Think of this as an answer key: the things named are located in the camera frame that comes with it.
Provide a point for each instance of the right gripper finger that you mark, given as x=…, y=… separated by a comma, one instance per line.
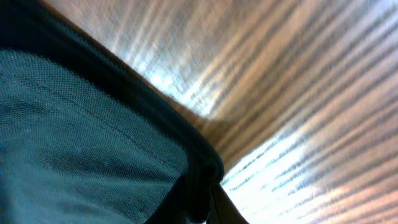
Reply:
x=222, y=209

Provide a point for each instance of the black polo shirt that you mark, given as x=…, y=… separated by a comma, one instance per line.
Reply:
x=83, y=140

